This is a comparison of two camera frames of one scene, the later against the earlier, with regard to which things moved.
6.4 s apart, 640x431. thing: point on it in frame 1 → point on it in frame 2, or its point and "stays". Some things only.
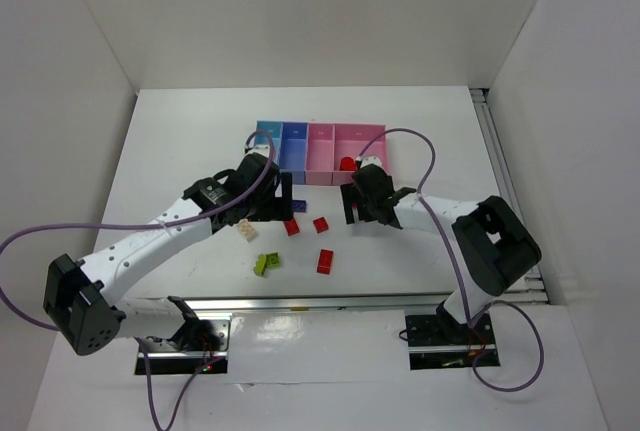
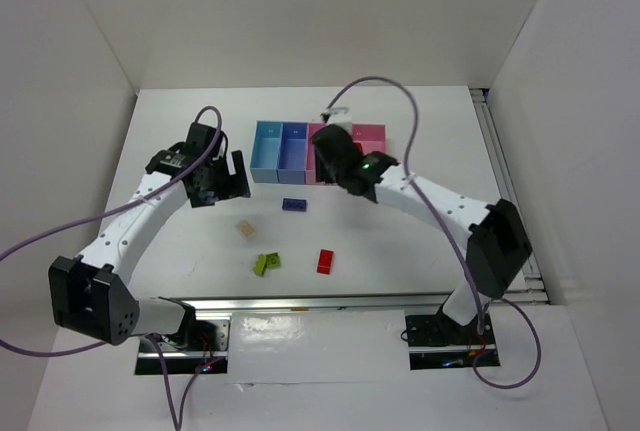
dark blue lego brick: (299, 206) stays
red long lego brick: (325, 261) stays
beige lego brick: (247, 229) stays
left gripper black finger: (287, 196) → (241, 185)
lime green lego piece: (260, 265) stays
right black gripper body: (350, 202) → (326, 143)
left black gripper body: (285, 196) → (220, 183)
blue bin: (293, 150) stays
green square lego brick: (273, 260) stays
